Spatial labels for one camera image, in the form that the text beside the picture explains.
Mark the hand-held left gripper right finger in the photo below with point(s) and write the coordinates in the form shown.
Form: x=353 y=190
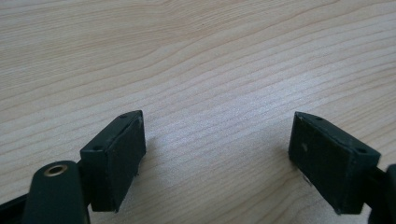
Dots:
x=330 y=165

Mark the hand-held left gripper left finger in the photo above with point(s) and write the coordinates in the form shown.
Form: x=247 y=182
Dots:
x=116 y=161

